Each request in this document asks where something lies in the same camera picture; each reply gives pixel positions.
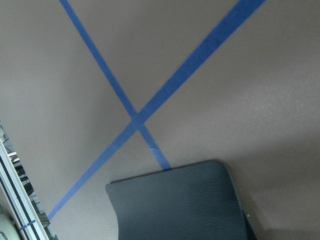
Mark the blue tape line lengthwise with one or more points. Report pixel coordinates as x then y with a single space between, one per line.
233 20

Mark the blue tape line crosswise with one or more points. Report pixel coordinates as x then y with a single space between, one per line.
153 146

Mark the black mouse pad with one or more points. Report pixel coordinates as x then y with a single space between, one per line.
193 202

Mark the aluminium frame rail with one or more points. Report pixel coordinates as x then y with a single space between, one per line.
25 216

